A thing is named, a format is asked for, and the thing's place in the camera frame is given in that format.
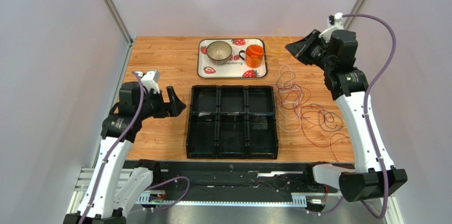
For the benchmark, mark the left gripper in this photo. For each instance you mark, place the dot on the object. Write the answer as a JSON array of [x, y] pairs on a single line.
[[172, 109]]

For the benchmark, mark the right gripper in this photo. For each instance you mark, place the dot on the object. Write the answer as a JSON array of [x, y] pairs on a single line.
[[309, 49]]

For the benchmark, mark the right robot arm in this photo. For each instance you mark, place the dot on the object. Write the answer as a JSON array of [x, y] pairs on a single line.
[[374, 174]]

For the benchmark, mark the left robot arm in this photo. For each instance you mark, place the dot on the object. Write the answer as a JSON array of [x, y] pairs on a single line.
[[104, 201]]

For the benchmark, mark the orange mug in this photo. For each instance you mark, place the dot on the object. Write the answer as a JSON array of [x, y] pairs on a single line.
[[253, 55]]

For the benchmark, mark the black six-compartment organizer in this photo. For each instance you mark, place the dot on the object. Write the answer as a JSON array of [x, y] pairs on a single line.
[[232, 122]]

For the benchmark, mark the strawberry pattern tray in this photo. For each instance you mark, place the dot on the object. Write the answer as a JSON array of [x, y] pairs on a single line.
[[235, 66]]

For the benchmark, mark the grey ceramic bowl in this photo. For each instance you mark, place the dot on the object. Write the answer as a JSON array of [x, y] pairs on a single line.
[[219, 52]]

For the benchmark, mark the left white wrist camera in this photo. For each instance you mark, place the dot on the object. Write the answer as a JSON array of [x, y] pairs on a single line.
[[150, 79]]

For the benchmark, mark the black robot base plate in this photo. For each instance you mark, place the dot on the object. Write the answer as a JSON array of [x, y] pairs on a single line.
[[236, 182]]

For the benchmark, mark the aluminium frame rail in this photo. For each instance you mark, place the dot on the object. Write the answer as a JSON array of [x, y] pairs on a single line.
[[155, 198]]

